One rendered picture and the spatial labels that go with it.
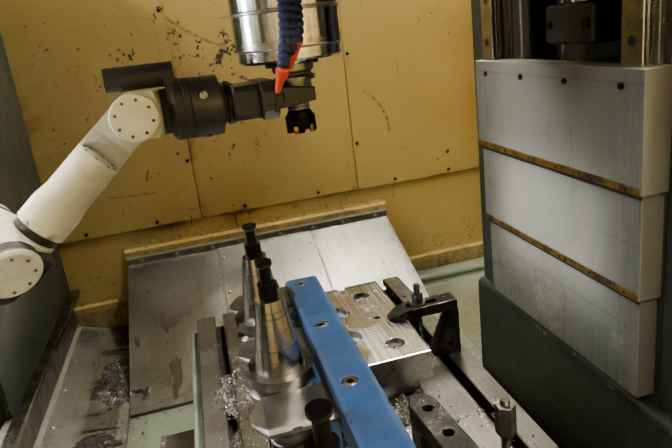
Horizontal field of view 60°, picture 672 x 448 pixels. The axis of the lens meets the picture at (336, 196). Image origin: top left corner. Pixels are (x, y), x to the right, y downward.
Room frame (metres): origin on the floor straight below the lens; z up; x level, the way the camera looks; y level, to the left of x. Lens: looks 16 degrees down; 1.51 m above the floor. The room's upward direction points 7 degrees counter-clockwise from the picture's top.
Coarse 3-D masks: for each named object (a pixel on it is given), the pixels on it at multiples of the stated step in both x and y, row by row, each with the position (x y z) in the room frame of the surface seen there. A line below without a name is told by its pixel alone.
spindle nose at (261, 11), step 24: (240, 0) 0.85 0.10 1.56; (264, 0) 0.83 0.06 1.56; (312, 0) 0.84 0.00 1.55; (336, 0) 0.89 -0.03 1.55; (240, 24) 0.86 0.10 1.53; (264, 24) 0.83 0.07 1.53; (312, 24) 0.84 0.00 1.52; (336, 24) 0.88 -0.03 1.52; (240, 48) 0.87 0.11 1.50; (264, 48) 0.84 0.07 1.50; (312, 48) 0.84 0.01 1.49; (336, 48) 0.87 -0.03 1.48
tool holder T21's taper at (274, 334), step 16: (256, 304) 0.47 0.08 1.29; (272, 304) 0.46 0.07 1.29; (256, 320) 0.47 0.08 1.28; (272, 320) 0.46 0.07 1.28; (288, 320) 0.47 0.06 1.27; (256, 336) 0.47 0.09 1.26; (272, 336) 0.46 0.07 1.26; (288, 336) 0.47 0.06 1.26; (256, 352) 0.47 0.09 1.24; (272, 352) 0.46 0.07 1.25; (288, 352) 0.46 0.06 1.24; (256, 368) 0.47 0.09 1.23; (272, 368) 0.46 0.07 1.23; (288, 368) 0.46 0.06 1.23
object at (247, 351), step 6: (294, 330) 0.55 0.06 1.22; (300, 330) 0.55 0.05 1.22; (300, 336) 0.54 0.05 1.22; (306, 336) 0.54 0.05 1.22; (246, 342) 0.54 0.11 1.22; (252, 342) 0.54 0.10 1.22; (300, 342) 0.53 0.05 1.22; (306, 342) 0.53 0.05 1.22; (240, 348) 0.53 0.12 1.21; (246, 348) 0.53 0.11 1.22; (252, 348) 0.53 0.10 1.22; (306, 348) 0.51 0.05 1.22; (240, 354) 0.52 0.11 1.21; (246, 354) 0.52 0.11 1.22; (252, 354) 0.51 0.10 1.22; (240, 360) 0.52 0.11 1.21; (246, 360) 0.51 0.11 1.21
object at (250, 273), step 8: (264, 256) 0.58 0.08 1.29; (248, 264) 0.57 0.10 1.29; (248, 272) 0.57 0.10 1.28; (256, 272) 0.57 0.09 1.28; (248, 280) 0.57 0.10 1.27; (256, 280) 0.57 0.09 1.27; (248, 288) 0.57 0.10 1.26; (256, 288) 0.57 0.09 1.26; (248, 296) 0.57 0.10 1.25; (248, 304) 0.57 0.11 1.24; (248, 312) 0.57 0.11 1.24; (248, 320) 0.57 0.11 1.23
